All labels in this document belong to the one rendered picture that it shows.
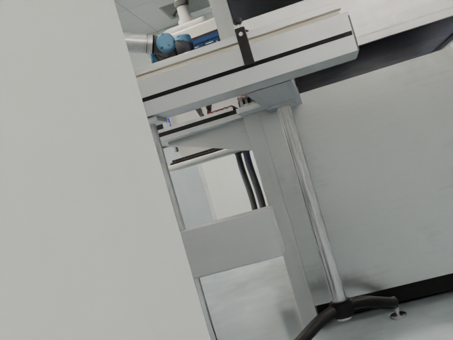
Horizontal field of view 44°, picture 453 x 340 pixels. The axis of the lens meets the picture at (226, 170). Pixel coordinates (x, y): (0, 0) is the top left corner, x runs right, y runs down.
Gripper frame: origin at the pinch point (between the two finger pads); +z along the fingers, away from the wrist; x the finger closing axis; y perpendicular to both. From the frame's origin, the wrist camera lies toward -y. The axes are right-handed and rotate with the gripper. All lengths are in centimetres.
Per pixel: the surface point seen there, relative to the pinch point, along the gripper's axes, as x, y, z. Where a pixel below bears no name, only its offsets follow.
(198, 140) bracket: -3.3, 13.2, 10.6
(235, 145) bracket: 10.8, 13.2, 16.9
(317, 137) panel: 43, 23, 23
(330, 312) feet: 31, 47, 82
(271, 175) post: 22.4, 23.1, 32.3
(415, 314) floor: 59, 31, 94
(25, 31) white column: 21, 187, 10
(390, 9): 81, 23, -14
